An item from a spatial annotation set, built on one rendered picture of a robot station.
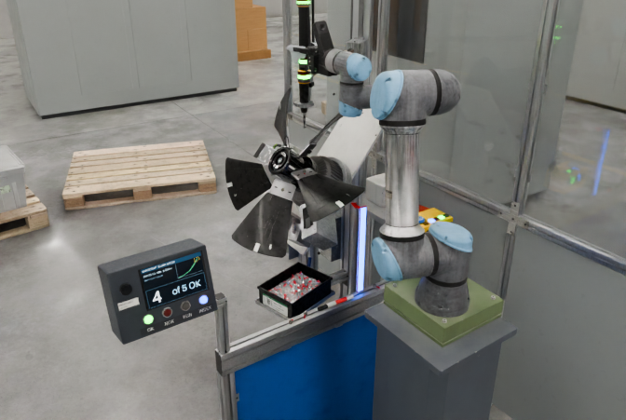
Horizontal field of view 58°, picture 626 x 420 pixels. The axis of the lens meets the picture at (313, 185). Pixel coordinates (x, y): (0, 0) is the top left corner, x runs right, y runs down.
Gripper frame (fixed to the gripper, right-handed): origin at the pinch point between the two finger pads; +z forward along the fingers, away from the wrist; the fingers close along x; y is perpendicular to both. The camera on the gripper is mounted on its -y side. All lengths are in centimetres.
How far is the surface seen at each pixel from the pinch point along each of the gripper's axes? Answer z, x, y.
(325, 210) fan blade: -25, -7, 51
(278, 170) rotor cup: 2.9, -7.9, 46.2
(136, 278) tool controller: -43, -77, 44
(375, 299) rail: -41, 5, 83
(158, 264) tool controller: -43, -71, 42
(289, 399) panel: -39, -31, 112
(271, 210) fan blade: 1, -13, 61
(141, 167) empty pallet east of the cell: 299, 26, 151
